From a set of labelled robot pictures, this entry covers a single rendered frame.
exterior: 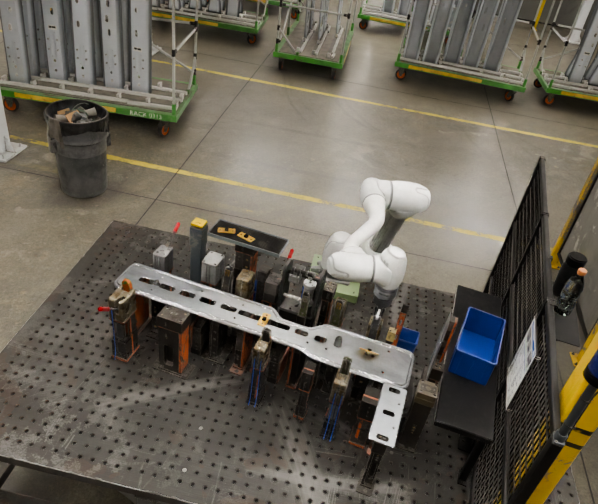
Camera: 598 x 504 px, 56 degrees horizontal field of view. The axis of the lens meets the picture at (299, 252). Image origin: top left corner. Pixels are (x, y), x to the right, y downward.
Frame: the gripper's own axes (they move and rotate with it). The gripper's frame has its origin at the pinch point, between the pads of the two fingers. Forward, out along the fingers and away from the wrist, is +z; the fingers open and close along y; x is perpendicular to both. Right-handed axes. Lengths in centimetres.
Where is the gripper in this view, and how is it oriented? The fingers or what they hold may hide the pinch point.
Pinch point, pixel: (373, 331)
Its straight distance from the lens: 237.1
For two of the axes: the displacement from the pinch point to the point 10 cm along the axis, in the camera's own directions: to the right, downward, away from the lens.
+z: -1.3, 8.0, 5.9
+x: 9.4, 2.9, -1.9
